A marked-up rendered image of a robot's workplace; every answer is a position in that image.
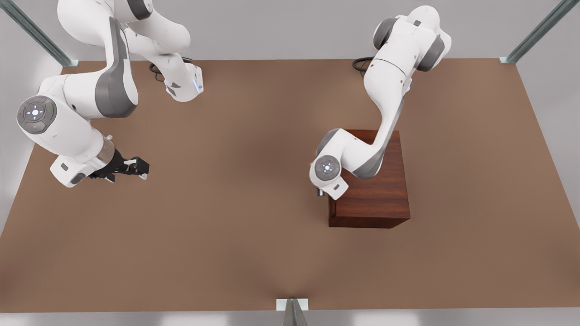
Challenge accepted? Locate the dark brown wooden box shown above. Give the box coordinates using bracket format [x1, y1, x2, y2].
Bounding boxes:
[328, 130, 411, 229]

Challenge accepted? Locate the black cable loop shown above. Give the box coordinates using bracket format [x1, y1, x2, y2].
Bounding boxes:
[352, 56, 375, 77]
[149, 57, 194, 83]

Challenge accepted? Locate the silver frame post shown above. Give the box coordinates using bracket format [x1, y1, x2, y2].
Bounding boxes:
[276, 298, 309, 326]
[0, 0, 79, 68]
[499, 0, 580, 64]

